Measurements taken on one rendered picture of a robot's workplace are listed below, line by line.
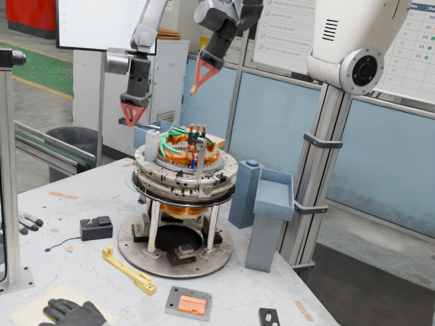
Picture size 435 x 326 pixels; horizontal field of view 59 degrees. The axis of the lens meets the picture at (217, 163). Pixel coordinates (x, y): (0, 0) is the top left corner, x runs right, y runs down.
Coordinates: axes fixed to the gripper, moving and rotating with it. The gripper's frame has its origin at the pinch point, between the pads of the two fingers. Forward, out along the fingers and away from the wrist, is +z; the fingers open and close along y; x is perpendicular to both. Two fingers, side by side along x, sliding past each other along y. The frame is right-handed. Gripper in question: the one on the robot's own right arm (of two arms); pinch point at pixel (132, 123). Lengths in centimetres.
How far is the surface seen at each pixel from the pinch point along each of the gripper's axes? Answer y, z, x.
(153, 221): 12.6, 23.9, 14.8
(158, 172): 14.1, 7.1, 13.8
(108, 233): 5.5, 37.6, -0.9
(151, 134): 8.3, -1.2, 8.7
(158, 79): -218, 33, -51
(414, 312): -93, 105, 161
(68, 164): -51, 47, -44
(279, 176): -12, 9, 49
